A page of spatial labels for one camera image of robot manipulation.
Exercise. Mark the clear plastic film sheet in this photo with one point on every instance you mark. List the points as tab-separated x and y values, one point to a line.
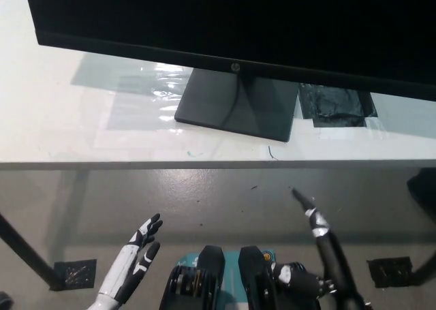
163	85

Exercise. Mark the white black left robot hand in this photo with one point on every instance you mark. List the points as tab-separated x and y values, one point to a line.
127	265

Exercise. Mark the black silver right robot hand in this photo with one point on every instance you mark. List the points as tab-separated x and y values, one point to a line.
325	248

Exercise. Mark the black HP computer monitor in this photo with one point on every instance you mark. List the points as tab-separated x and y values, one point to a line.
204	17

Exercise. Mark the large black floor object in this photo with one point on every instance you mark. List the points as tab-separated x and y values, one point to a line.
424	190

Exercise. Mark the small dark round object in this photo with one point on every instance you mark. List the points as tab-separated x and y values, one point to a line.
5	301

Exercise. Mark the black metal table leg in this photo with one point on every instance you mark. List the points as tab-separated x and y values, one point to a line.
427	265
30	252

